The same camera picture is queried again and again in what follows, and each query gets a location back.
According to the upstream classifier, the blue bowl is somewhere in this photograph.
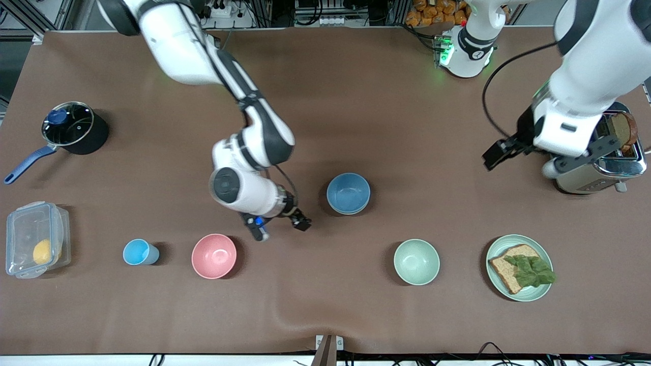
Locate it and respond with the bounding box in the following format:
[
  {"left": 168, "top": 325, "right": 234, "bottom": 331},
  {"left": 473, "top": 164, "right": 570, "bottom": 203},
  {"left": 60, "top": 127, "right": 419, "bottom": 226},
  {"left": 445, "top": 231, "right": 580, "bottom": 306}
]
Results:
[{"left": 326, "top": 172, "right": 371, "bottom": 213}]

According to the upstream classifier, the pink bowl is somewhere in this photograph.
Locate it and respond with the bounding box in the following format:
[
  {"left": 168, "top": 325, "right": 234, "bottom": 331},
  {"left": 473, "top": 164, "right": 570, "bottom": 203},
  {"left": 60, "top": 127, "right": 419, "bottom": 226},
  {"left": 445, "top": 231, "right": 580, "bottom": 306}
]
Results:
[{"left": 191, "top": 233, "right": 238, "bottom": 280}]

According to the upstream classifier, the cream and chrome toaster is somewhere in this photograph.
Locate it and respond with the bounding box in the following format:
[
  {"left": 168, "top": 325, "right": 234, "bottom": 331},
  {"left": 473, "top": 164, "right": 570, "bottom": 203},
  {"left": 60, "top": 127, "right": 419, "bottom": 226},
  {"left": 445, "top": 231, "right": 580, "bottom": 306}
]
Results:
[{"left": 553, "top": 102, "right": 647, "bottom": 195}]

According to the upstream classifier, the toast slice in toaster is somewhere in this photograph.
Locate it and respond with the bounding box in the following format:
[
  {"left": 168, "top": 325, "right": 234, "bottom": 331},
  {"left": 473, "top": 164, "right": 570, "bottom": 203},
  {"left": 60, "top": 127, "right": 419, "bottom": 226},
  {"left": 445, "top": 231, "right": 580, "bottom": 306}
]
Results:
[{"left": 609, "top": 112, "right": 638, "bottom": 154}]

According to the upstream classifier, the brown bread slice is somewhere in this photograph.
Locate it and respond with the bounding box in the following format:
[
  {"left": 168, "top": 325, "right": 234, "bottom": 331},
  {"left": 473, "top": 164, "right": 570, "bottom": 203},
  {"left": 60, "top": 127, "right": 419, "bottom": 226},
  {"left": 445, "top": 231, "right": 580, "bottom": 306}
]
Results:
[{"left": 488, "top": 244, "right": 542, "bottom": 295}]

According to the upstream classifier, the green lettuce leaf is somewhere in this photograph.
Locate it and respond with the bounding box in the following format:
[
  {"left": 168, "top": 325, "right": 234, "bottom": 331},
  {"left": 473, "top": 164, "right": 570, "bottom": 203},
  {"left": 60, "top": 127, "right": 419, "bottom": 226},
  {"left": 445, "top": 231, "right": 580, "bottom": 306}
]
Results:
[{"left": 504, "top": 254, "right": 557, "bottom": 288}]

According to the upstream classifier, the green plate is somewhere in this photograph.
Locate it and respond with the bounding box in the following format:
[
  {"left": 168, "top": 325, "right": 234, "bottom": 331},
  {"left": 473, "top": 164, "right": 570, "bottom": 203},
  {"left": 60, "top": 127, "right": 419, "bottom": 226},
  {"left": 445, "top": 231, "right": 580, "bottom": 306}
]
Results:
[{"left": 486, "top": 234, "right": 554, "bottom": 302}]

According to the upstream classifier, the orange snack bag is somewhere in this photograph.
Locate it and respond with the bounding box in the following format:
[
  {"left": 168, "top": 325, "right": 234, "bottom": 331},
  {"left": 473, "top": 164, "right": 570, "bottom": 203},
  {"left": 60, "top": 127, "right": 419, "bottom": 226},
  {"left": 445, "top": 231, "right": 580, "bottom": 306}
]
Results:
[{"left": 406, "top": 0, "right": 469, "bottom": 27}]

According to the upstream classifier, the blue cup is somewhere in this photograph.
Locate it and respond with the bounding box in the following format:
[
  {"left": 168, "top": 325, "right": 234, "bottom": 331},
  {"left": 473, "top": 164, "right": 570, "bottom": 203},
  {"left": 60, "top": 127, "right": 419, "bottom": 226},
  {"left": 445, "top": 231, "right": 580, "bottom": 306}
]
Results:
[{"left": 123, "top": 238, "right": 160, "bottom": 266}]

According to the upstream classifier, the white power strip with plugs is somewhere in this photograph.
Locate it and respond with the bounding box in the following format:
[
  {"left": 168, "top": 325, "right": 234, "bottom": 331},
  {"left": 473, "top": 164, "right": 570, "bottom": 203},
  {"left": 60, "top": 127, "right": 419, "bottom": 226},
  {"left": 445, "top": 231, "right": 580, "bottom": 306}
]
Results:
[{"left": 202, "top": 2, "right": 233, "bottom": 19}]

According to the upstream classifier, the glass pot lid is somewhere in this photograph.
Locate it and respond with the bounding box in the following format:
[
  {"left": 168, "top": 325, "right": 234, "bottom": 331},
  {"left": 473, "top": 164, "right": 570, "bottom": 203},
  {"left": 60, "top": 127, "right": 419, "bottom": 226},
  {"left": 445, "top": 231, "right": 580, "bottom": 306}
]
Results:
[{"left": 42, "top": 102, "right": 95, "bottom": 147}]

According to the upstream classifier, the yellow lemon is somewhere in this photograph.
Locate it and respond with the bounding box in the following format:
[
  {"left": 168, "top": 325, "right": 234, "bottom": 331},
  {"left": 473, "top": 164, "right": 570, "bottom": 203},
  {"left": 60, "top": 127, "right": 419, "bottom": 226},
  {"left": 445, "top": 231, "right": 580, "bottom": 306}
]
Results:
[{"left": 33, "top": 239, "right": 54, "bottom": 265}]

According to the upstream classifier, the clear plastic container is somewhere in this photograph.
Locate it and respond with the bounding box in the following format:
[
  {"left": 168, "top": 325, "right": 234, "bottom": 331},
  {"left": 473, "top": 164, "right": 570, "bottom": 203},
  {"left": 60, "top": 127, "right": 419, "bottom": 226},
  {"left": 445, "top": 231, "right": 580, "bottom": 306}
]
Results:
[{"left": 5, "top": 201, "right": 72, "bottom": 279}]

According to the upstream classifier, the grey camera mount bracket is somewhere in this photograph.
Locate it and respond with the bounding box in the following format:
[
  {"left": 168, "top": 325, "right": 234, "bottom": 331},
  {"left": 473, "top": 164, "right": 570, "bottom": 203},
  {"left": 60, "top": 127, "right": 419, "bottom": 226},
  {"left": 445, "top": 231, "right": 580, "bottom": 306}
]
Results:
[{"left": 311, "top": 334, "right": 344, "bottom": 366}]

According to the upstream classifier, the black pot with blue handle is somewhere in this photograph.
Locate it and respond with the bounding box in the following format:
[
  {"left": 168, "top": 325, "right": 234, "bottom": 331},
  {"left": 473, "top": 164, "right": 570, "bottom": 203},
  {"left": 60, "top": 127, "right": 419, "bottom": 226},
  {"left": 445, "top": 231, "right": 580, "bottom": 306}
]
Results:
[{"left": 4, "top": 102, "right": 109, "bottom": 185}]

